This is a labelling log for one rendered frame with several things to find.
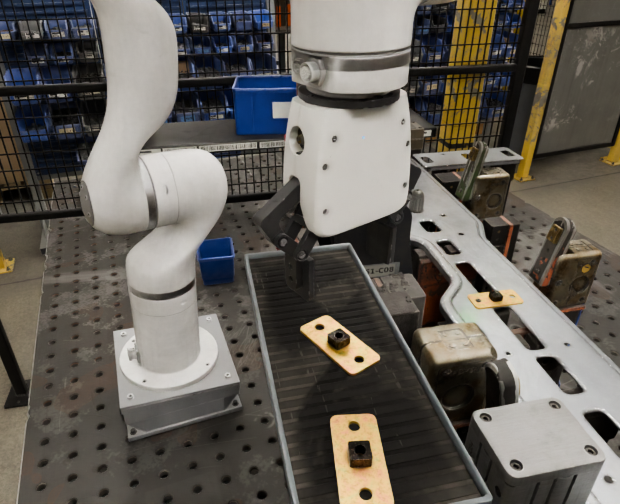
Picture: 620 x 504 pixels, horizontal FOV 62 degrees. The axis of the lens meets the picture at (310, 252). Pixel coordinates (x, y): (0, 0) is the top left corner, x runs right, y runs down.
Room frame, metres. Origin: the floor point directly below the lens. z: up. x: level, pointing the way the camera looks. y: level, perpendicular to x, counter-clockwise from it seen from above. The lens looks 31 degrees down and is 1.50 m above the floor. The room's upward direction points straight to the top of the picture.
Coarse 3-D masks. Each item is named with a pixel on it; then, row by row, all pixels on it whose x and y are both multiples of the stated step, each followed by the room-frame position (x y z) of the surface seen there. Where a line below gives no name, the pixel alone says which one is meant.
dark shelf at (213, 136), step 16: (160, 128) 1.49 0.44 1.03; (176, 128) 1.49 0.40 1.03; (192, 128) 1.49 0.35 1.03; (208, 128) 1.49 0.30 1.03; (224, 128) 1.49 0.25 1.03; (432, 128) 1.50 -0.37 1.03; (144, 144) 1.35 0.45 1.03; (160, 144) 1.35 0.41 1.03; (176, 144) 1.35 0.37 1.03; (192, 144) 1.35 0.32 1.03; (208, 144) 1.36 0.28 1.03; (224, 144) 1.37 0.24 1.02; (240, 144) 1.38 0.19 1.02; (256, 144) 1.39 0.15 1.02; (272, 144) 1.40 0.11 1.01
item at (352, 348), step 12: (312, 324) 0.41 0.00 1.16; (324, 324) 0.41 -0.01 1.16; (336, 324) 0.41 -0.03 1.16; (312, 336) 0.39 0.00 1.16; (324, 336) 0.39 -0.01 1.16; (336, 336) 0.39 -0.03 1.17; (348, 336) 0.38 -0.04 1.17; (324, 348) 0.38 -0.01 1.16; (336, 348) 0.37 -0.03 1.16; (348, 348) 0.38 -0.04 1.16; (360, 348) 0.38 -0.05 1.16; (336, 360) 0.36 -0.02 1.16; (348, 360) 0.36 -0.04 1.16; (372, 360) 0.36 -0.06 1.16; (348, 372) 0.34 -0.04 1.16; (360, 372) 0.35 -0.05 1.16
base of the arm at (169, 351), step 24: (192, 288) 0.76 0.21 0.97; (144, 312) 0.72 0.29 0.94; (168, 312) 0.72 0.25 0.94; (192, 312) 0.75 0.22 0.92; (144, 336) 0.72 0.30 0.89; (168, 336) 0.72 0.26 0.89; (192, 336) 0.75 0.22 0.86; (120, 360) 0.75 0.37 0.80; (144, 360) 0.73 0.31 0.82; (168, 360) 0.72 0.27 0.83; (192, 360) 0.74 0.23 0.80; (216, 360) 0.77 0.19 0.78; (144, 384) 0.69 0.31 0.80; (168, 384) 0.69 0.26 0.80; (192, 384) 0.70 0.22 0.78
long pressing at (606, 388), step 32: (448, 192) 1.11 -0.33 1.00; (416, 224) 0.94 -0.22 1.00; (448, 224) 0.94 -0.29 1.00; (480, 224) 0.95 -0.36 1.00; (448, 256) 0.81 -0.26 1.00; (480, 256) 0.81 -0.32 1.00; (448, 288) 0.71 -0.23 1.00; (512, 288) 0.71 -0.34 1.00; (448, 320) 0.63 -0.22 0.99; (480, 320) 0.62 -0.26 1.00; (544, 320) 0.62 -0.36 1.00; (512, 352) 0.55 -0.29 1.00; (544, 352) 0.55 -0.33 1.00; (576, 352) 0.55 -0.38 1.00; (544, 384) 0.49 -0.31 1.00; (608, 384) 0.49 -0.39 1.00; (576, 416) 0.44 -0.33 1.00; (608, 416) 0.44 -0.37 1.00; (608, 448) 0.39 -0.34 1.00
